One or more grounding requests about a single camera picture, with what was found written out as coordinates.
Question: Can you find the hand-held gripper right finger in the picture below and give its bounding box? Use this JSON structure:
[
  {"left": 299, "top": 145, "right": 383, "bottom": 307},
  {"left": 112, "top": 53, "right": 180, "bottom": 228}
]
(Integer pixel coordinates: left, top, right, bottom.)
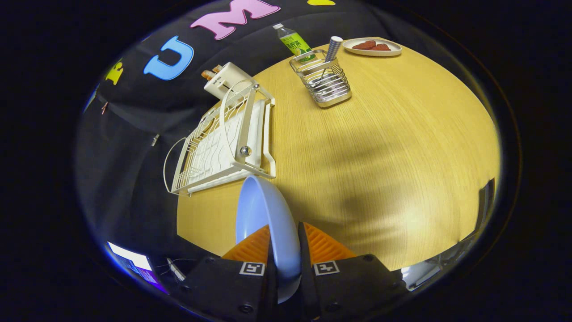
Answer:
[{"left": 297, "top": 221, "right": 409, "bottom": 322}]

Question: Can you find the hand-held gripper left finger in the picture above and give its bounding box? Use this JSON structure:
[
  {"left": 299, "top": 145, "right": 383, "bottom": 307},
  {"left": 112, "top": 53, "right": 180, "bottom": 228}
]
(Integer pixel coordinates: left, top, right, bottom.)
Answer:
[{"left": 181, "top": 224, "right": 278, "bottom": 322}]

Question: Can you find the blue plate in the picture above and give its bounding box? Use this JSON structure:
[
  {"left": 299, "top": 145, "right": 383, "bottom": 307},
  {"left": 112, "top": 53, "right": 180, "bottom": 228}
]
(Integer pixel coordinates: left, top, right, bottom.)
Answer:
[{"left": 236, "top": 175, "right": 302, "bottom": 305}]

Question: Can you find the white wire dish rack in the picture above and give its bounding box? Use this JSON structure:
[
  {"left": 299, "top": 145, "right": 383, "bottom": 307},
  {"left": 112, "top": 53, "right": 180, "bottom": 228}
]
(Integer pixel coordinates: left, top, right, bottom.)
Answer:
[{"left": 163, "top": 79, "right": 277, "bottom": 197}]

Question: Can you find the metal wire basket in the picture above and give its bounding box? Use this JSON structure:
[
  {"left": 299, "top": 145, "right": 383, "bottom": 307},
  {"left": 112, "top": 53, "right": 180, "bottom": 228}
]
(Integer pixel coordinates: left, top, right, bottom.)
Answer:
[{"left": 289, "top": 49, "right": 352, "bottom": 109}]

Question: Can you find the metal spoon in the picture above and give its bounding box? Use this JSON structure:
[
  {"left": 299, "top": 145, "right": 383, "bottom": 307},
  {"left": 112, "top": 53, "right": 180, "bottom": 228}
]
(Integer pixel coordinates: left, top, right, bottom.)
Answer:
[{"left": 311, "top": 36, "right": 344, "bottom": 88}]

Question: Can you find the small white oval plate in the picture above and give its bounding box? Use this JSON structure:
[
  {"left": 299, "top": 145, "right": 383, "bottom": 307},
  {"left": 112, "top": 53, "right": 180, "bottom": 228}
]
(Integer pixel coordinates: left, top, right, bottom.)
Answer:
[{"left": 342, "top": 38, "right": 402, "bottom": 57}]

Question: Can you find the lit monitor screen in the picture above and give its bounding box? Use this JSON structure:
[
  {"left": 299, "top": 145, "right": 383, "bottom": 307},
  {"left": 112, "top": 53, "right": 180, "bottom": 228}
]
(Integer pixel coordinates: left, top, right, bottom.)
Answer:
[{"left": 107, "top": 241, "right": 168, "bottom": 293}]

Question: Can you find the black backdrop cloth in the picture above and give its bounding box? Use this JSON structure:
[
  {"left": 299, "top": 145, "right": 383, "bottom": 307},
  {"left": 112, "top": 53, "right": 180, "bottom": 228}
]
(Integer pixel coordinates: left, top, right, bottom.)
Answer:
[{"left": 76, "top": 0, "right": 447, "bottom": 258}]

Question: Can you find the white toaster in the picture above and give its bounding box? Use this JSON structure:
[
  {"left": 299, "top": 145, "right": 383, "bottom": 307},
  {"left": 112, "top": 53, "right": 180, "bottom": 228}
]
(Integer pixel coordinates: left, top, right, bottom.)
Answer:
[{"left": 203, "top": 62, "right": 253, "bottom": 101}]

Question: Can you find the green label drink bottle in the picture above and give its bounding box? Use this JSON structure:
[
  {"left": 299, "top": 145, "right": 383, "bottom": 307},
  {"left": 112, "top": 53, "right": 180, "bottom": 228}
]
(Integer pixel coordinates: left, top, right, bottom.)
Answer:
[{"left": 273, "top": 23, "right": 315, "bottom": 63}]

